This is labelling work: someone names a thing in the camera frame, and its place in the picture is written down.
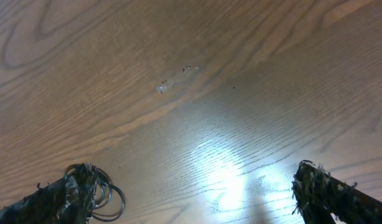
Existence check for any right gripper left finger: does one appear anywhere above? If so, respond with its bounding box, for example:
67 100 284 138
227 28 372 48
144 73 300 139
0 163 98 224

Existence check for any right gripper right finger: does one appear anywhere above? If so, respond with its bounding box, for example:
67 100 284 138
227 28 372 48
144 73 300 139
292 160 382 224

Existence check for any black usb cable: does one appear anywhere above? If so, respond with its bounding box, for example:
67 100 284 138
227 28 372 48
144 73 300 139
63 164 126 223

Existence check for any tape residue on table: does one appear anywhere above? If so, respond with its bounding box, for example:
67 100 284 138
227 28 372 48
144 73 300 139
156 65 200 94

